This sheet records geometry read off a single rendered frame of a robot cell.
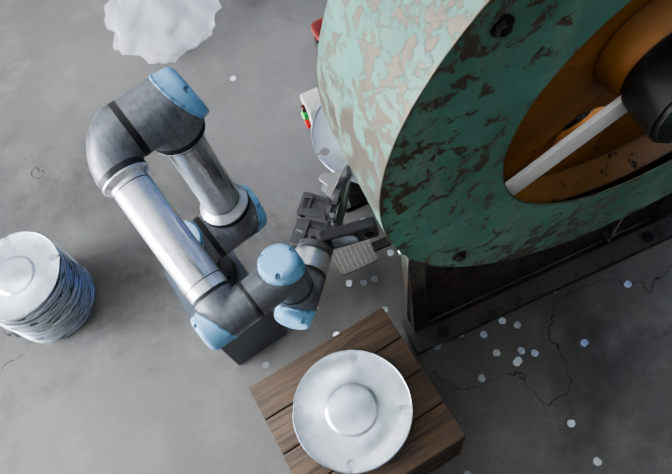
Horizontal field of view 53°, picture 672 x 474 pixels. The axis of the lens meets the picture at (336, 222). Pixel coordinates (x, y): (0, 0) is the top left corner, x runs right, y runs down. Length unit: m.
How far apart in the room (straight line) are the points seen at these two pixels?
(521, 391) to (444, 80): 1.56
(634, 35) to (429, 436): 1.11
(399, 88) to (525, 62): 0.12
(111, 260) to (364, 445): 1.18
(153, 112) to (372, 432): 0.90
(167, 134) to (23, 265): 1.09
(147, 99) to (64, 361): 1.30
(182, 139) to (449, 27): 0.80
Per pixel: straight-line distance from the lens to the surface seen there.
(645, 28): 0.87
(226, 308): 1.17
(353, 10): 0.69
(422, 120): 0.64
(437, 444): 1.69
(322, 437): 1.68
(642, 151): 1.19
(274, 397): 1.75
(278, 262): 1.15
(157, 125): 1.26
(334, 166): 1.43
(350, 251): 2.03
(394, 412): 1.67
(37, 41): 3.15
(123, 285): 2.38
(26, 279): 2.25
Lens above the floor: 2.03
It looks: 64 degrees down
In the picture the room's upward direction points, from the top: 17 degrees counter-clockwise
